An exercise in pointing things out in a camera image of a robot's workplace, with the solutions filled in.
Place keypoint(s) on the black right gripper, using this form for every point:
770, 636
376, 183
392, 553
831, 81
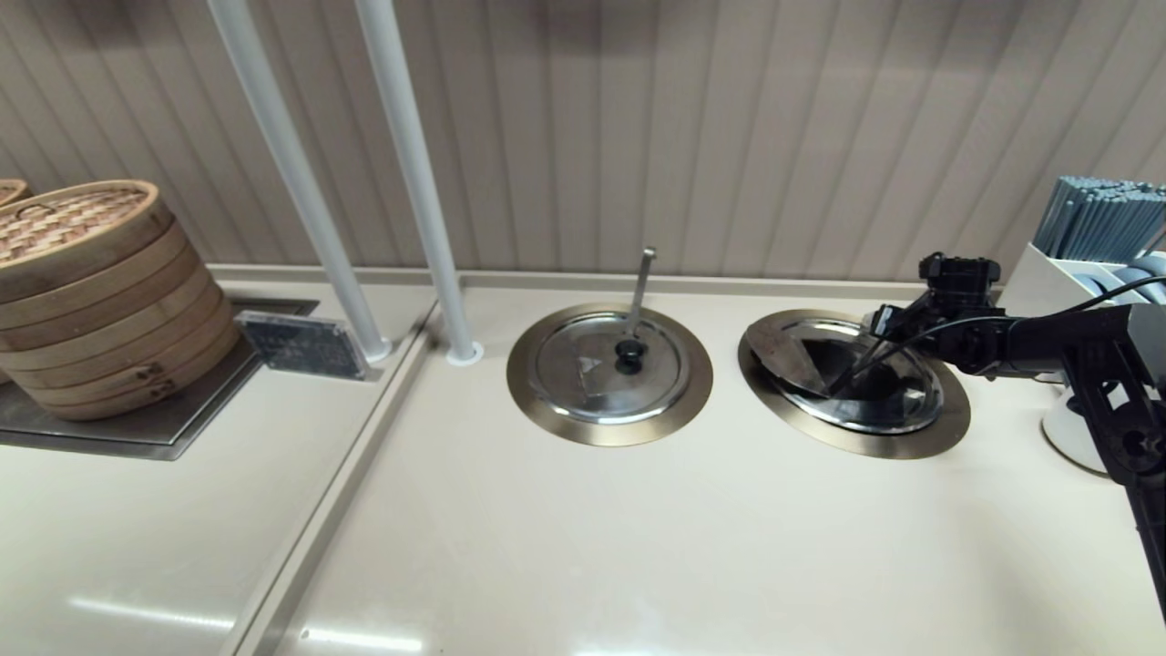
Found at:
902, 328

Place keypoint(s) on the hinged steel lid black knob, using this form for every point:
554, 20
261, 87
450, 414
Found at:
792, 360
583, 383

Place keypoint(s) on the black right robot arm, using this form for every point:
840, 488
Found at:
1038, 342

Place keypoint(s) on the grey-blue spoon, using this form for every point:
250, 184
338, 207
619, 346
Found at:
1150, 271
1093, 283

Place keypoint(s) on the steel pot lid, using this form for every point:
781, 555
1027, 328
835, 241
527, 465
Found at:
601, 435

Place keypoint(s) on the round brass-rimmed soup well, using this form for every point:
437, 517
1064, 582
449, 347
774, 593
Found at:
911, 444

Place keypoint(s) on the white cutlery holder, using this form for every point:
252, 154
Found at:
1034, 273

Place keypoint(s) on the white cylindrical jar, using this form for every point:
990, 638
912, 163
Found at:
1066, 428

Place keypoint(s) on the grey-blue chopsticks bundle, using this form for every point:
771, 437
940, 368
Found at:
1102, 219

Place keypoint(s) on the white pole base flange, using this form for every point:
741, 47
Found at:
465, 362
389, 349

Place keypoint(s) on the white metal pole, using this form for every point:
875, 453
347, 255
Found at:
291, 164
414, 164

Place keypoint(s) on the clear acrylic sign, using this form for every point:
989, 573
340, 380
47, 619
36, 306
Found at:
305, 346

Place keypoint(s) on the recessed steel tray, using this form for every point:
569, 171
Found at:
182, 428

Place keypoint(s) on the bamboo steamer stack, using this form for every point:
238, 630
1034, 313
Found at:
109, 310

